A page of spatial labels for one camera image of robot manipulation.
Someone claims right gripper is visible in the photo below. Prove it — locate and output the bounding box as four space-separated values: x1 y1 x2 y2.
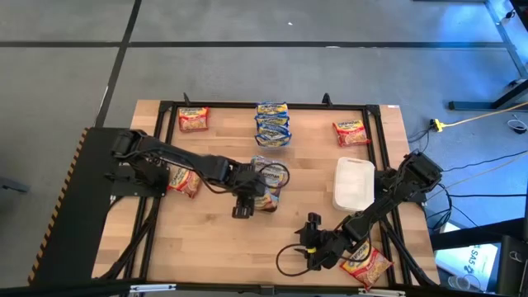
297 226 347 272

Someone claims beige floor cable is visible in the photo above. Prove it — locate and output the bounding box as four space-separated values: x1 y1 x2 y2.
428 155 528 195

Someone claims white coiled cable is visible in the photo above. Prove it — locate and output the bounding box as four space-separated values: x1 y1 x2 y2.
507 118 528 135

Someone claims black aluminium table frame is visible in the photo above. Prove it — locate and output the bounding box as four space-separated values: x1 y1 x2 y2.
92 92 441 290

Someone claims white plastic bin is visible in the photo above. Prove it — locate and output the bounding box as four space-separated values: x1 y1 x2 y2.
332 156 376 214

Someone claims black metal desk frame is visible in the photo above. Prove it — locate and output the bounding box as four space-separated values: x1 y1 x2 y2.
448 0 528 112

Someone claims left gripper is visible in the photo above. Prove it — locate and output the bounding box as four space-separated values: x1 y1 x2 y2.
230 163 268 219

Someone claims yellow extension cable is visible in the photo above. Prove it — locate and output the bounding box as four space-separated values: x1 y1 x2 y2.
443 101 528 129

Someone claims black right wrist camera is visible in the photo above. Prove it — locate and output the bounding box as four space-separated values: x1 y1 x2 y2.
306 211 323 230

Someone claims black hazard-striped platform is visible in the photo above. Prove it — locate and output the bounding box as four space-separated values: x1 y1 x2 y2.
27 126 137 288

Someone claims black desk foot bar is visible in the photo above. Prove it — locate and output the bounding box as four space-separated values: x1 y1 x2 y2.
428 218 528 252

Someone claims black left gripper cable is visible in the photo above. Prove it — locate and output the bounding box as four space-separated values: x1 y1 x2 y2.
247 162 291 193

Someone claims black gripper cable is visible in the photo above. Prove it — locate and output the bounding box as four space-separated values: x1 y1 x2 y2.
247 162 291 193
275 243 315 278

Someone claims white printed box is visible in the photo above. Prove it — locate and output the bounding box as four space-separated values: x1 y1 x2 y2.
435 243 500 290

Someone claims silver metal bracket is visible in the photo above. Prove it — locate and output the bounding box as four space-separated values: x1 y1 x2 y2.
357 287 408 297
130 283 177 294

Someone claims grey metal foot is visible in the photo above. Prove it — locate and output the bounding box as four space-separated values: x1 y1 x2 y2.
0 177 30 195

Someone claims red Maruchan noodle pack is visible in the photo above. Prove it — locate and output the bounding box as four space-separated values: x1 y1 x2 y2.
332 119 372 149
177 106 210 133
339 242 394 290
166 164 203 200

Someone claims black floor cable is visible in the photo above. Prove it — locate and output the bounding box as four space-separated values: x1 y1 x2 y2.
432 150 528 177

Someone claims clear plastic cup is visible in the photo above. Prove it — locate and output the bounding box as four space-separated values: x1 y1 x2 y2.
447 274 482 292

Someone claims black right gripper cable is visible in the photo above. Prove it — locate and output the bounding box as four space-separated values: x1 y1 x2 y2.
275 243 315 278

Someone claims clear plastic bin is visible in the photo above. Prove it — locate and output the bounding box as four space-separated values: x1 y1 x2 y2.
253 102 293 149

